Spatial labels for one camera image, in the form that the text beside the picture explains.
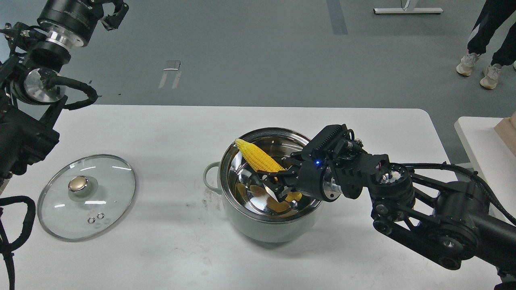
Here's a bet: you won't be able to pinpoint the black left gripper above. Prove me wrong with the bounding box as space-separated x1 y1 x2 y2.
37 0 129 47

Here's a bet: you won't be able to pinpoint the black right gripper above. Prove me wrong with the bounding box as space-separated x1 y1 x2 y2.
256 153 336 203

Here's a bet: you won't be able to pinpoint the yellow corn cob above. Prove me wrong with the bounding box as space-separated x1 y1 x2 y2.
235 139 303 201

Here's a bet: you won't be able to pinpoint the glass pot lid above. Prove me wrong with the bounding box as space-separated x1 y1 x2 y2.
37 154 137 242

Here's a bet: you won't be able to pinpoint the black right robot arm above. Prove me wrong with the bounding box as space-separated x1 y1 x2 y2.
258 124 516 290

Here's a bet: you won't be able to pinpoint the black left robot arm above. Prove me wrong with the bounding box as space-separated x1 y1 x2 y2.
0 0 129 190

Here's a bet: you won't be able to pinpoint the grey steel cooking pot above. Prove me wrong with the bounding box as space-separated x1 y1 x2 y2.
203 143 323 243

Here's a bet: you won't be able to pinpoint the white side table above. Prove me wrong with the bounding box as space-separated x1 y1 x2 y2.
454 117 516 216

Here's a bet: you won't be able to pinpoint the white sneaker left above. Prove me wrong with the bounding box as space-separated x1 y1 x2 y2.
456 53 481 77

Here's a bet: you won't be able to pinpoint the white sneaker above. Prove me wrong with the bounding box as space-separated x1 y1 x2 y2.
456 53 481 77
479 64 502 90

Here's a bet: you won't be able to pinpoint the white stand base bar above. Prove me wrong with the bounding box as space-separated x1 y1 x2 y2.
373 8 443 15

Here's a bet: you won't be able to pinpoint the wooden box corner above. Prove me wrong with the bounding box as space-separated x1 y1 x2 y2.
494 112 516 156

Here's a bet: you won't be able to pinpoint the white sneaker right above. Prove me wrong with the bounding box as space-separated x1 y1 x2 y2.
479 64 502 90

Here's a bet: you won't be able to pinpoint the person legs black trousers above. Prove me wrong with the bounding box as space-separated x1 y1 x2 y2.
467 0 516 66

